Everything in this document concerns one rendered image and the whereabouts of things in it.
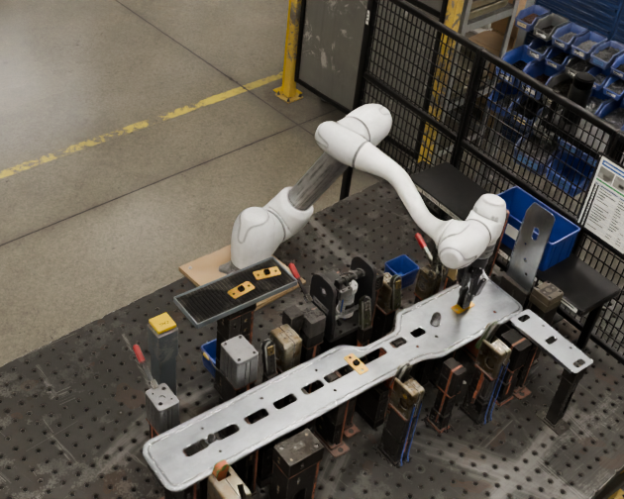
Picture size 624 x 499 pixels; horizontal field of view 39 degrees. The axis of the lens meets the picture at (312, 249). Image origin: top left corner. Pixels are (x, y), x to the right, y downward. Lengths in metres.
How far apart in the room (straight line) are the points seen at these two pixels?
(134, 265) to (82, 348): 1.41
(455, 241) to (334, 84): 3.10
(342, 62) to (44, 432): 3.24
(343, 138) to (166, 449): 1.13
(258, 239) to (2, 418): 1.08
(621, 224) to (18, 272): 2.86
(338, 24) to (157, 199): 1.51
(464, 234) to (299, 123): 3.19
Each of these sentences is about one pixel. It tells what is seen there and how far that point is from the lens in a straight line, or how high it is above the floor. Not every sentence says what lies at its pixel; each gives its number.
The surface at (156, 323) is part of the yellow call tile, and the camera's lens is 2.59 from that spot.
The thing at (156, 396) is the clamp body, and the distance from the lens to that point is 2.54.
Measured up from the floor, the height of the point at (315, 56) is 0.39.
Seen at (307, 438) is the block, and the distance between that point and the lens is 2.50.
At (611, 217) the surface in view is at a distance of 3.17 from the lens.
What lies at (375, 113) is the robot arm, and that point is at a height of 1.47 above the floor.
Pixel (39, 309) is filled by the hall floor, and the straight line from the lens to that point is 4.35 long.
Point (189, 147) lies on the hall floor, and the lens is 5.38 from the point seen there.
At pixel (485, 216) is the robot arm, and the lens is 2.69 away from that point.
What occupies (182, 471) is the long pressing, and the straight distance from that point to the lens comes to 2.45.
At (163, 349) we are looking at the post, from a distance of 2.62.
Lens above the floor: 3.00
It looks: 40 degrees down
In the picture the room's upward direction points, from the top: 7 degrees clockwise
